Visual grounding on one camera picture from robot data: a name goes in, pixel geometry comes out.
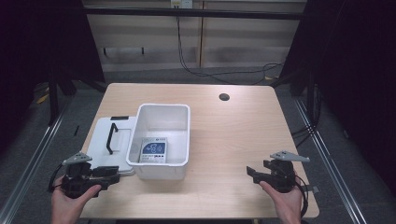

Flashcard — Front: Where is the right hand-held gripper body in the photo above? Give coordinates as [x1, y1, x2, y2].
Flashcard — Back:
[262, 150, 311, 194]

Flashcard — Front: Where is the black curtain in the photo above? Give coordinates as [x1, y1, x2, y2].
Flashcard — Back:
[274, 0, 396, 190]
[0, 0, 106, 157]

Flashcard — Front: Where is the person's left hand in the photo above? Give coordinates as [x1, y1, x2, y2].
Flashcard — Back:
[50, 177, 103, 224]

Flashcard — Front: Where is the black metal stand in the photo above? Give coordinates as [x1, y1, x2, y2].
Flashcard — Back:
[47, 71, 78, 127]

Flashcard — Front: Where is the white lid with black handle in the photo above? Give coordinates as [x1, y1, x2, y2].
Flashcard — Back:
[86, 115, 138, 176]

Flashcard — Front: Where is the yellow floor tape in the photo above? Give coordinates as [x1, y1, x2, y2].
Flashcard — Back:
[35, 92, 50, 105]

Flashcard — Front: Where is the long black wall cable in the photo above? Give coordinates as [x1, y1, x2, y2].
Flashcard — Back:
[176, 16, 285, 86]

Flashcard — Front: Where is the white wall socket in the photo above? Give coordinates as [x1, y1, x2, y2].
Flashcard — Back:
[170, 0, 194, 9]

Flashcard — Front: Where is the black floor cable bundle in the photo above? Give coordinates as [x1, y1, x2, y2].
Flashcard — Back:
[290, 123, 319, 149]

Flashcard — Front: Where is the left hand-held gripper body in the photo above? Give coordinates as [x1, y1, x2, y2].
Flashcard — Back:
[61, 151, 104, 200]

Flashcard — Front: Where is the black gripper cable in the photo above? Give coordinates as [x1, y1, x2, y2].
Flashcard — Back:
[47, 162, 64, 193]
[293, 175, 310, 219]

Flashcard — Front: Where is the person's right hand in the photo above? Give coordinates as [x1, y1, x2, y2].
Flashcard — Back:
[259, 176, 304, 224]

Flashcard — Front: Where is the blue and white box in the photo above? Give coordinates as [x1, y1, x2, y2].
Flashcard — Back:
[138, 136, 169, 164]

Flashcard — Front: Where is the black horizontal frame bar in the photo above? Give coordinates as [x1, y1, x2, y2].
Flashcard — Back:
[83, 7, 305, 21]

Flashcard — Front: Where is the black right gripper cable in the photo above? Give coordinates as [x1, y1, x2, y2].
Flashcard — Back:
[293, 175, 310, 219]

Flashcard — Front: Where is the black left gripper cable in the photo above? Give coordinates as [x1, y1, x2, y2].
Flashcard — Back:
[47, 162, 64, 193]

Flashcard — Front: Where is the white plastic bin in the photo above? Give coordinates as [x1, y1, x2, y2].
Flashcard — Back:
[125, 103, 191, 181]

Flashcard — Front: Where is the metal floor rail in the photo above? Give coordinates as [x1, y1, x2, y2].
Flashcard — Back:
[292, 98, 372, 224]
[0, 102, 71, 224]

